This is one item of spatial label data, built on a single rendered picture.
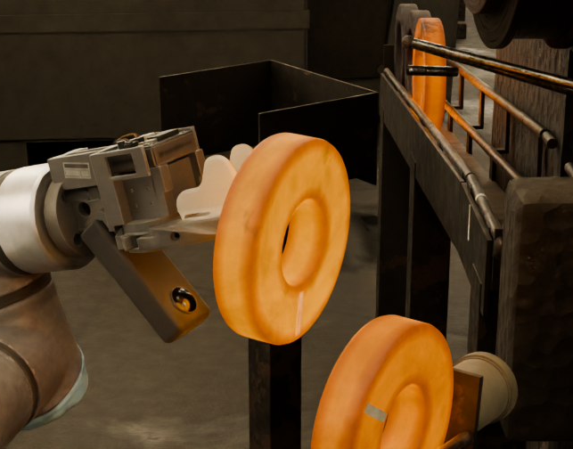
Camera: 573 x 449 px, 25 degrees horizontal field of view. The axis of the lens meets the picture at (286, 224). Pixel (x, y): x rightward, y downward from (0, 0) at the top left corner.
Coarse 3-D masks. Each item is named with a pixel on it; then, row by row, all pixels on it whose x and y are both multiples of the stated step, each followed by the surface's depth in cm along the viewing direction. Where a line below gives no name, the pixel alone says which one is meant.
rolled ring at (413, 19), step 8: (408, 16) 229; (416, 16) 222; (424, 16) 222; (408, 24) 229; (416, 24) 220; (408, 32) 230; (408, 56) 233; (408, 64) 234; (408, 80) 233; (408, 88) 232
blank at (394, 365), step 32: (384, 320) 92; (352, 352) 89; (384, 352) 89; (416, 352) 92; (448, 352) 97; (352, 384) 88; (384, 384) 89; (416, 384) 94; (448, 384) 98; (320, 416) 88; (352, 416) 87; (384, 416) 90; (416, 416) 96; (448, 416) 99; (320, 448) 88; (352, 448) 87; (384, 448) 96; (416, 448) 96
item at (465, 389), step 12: (456, 372) 99; (468, 372) 99; (456, 384) 99; (468, 384) 98; (480, 384) 98; (456, 396) 99; (468, 396) 99; (480, 396) 99; (456, 408) 99; (468, 408) 99; (456, 420) 100; (468, 420) 99; (456, 432) 100
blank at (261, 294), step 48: (288, 144) 92; (240, 192) 90; (288, 192) 92; (336, 192) 99; (240, 240) 89; (288, 240) 100; (336, 240) 100; (240, 288) 90; (288, 288) 94; (288, 336) 96
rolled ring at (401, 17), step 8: (400, 8) 241; (408, 8) 240; (416, 8) 241; (400, 16) 241; (400, 24) 241; (400, 32) 250; (400, 40) 251; (400, 48) 251; (400, 56) 252; (400, 64) 251; (400, 72) 251; (400, 80) 241
